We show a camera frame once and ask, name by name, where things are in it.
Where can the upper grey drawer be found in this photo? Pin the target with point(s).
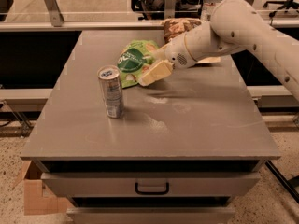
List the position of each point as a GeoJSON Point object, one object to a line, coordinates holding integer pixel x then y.
{"type": "Point", "coordinates": [190, 184]}

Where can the grey drawer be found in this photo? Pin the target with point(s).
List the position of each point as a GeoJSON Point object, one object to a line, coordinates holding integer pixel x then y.
{"type": "Point", "coordinates": [190, 184]}
{"type": "Point", "coordinates": [166, 215]}

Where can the dark round bin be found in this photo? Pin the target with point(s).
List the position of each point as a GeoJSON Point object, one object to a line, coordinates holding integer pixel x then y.
{"type": "Point", "coordinates": [5, 6]}

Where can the seated person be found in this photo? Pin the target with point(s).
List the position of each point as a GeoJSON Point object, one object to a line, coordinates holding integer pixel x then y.
{"type": "Point", "coordinates": [154, 9]}

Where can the lower grey drawer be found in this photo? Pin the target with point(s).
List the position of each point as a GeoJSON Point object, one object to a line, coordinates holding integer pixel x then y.
{"type": "Point", "coordinates": [166, 215]}

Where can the green rice chip bag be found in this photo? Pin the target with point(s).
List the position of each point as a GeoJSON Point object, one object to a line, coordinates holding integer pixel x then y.
{"type": "Point", "coordinates": [135, 59]}

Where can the black office chair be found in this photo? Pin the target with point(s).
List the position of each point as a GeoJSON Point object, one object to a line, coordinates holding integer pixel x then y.
{"type": "Point", "coordinates": [283, 5]}

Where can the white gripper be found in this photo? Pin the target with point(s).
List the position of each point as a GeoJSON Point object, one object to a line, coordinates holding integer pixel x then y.
{"type": "Point", "coordinates": [176, 53]}

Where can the silver blue drink can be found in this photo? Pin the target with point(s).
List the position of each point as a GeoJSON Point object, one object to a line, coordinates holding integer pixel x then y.
{"type": "Point", "coordinates": [110, 83]}

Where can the black drawer handle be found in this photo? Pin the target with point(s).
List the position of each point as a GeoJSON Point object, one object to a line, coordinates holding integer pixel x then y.
{"type": "Point", "coordinates": [151, 189]}

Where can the cardboard box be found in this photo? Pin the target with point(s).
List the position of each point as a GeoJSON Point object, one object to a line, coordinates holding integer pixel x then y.
{"type": "Point", "coordinates": [37, 197]}

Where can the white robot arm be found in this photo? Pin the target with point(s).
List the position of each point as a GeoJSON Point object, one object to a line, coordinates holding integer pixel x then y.
{"type": "Point", "coordinates": [234, 26]}

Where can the brown yellow chip bag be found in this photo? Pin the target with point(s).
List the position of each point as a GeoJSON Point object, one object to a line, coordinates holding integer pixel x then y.
{"type": "Point", "coordinates": [175, 27]}

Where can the grey metal railing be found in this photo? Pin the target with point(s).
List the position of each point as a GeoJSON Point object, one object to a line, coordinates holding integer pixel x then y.
{"type": "Point", "coordinates": [37, 15]}

